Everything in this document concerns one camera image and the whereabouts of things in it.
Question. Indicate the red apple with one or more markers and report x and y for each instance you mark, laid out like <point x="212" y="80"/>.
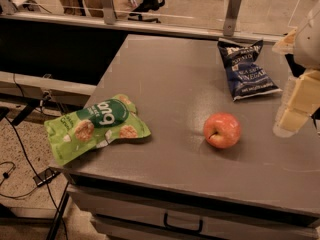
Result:
<point x="222" y="130"/>

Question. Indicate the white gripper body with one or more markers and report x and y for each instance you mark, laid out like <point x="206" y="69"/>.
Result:
<point x="309" y="45"/>

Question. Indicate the black power adapter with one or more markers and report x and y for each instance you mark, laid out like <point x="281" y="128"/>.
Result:
<point x="45" y="176"/>

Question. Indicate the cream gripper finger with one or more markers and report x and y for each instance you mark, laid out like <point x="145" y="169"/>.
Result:
<point x="285" y="45"/>
<point x="300" y="100"/>

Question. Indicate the left metal bracket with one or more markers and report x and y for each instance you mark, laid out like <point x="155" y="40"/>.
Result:
<point x="109" y="14"/>

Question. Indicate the grey metal rail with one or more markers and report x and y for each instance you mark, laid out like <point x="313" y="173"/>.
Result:
<point x="35" y="87"/>

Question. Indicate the green snack bag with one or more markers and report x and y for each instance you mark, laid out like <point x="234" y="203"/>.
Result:
<point x="96" y="126"/>

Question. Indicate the metal bracket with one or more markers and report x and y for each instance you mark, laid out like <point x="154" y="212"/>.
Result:
<point x="109" y="14"/>
<point x="231" y="17"/>

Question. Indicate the blue chip bag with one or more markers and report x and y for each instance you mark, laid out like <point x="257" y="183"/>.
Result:
<point x="244" y="77"/>

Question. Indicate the right metal bracket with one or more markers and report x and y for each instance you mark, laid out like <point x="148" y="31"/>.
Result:
<point x="231" y="17"/>

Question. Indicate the grey drawer with black handle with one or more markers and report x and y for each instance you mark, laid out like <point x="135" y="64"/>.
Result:
<point x="131" y="217"/>

